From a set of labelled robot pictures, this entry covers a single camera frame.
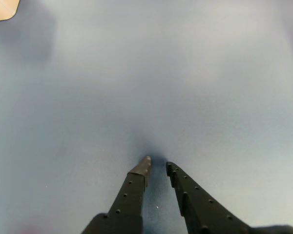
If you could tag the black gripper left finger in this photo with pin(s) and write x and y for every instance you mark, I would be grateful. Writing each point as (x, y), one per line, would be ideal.
(127, 202)

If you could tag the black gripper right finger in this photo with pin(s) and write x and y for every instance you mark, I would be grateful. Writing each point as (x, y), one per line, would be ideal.
(200, 209)

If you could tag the beige box container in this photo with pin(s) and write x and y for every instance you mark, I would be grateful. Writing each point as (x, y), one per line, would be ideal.
(0, 9)

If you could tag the dark blue table mat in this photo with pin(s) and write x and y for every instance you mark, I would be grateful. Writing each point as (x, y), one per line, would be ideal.
(161, 85)

